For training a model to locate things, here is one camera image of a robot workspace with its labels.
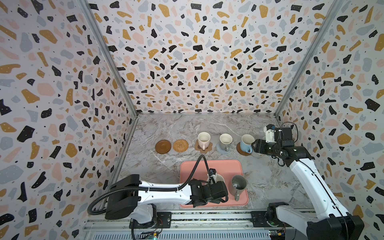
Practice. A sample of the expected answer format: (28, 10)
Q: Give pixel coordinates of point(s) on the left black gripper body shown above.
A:
(220, 199)

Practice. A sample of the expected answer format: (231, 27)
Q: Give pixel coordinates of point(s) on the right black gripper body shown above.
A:
(259, 146)

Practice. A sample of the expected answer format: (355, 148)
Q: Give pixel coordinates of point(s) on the white mug green handle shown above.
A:
(215, 178)

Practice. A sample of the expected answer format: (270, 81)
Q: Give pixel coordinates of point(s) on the white mug blue handle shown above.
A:
(246, 143)

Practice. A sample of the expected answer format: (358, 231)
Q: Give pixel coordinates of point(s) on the grey metal mug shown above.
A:
(237, 185)

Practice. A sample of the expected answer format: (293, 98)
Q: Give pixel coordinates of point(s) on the dark brown round coaster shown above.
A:
(163, 146)
(242, 152)

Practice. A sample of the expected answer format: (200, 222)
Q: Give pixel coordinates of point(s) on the grey blue round coaster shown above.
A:
(223, 149)

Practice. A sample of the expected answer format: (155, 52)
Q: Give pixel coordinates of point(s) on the woven tan round coaster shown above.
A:
(180, 146)

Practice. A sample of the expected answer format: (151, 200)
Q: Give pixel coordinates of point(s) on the white mug grey handle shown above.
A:
(226, 139)

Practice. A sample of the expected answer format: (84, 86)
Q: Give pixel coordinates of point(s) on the white mug pink handle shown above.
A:
(204, 139)

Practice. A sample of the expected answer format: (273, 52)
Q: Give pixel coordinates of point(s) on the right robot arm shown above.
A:
(333, 220)

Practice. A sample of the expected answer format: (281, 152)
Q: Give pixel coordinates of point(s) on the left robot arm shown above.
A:
(140, 198)

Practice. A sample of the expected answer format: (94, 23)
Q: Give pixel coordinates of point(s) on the brown paw print coaster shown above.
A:
(199, 149)

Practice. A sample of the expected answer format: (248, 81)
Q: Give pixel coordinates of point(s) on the pink rectangular tray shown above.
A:
(226, 168)

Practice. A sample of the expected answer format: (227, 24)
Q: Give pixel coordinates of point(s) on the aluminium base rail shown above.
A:
(194, 225)

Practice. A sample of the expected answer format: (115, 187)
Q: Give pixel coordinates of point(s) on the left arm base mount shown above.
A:
(160, 220)

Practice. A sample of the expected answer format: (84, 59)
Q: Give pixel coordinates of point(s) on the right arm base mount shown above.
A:
(268, 217)

